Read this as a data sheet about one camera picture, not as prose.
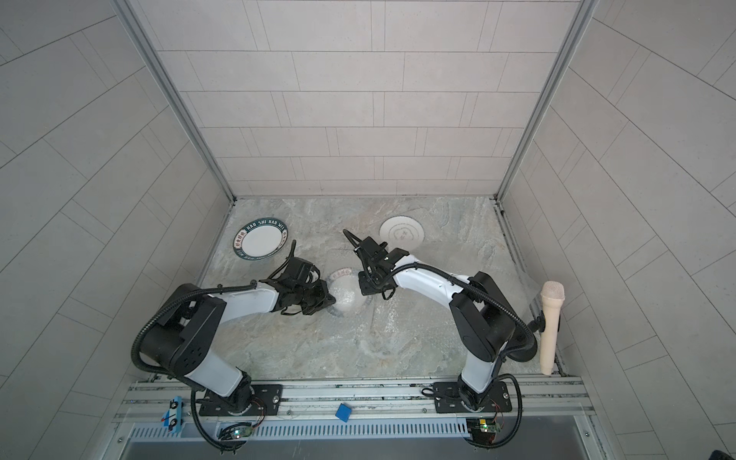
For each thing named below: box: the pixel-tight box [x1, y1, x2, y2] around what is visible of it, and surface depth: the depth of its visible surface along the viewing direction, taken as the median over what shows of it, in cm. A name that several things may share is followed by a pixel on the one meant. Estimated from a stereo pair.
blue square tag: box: [335, 403, 353, 423], surface depth 70 cm
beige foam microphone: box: [540, 280, 566, 376], surface depth 64 cm
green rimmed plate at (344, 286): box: [326, 266, 374, 319], surface depth 90 cm
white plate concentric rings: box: [378, 215, 426, 253], surface depth 107 cm
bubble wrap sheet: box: [295, 266, 401, 355], surface depth 84 cm
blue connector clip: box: [161, 395, 184, 434], surface depth 69 cm
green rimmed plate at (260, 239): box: [232, 217, 289, 261], surface depth 104 cm
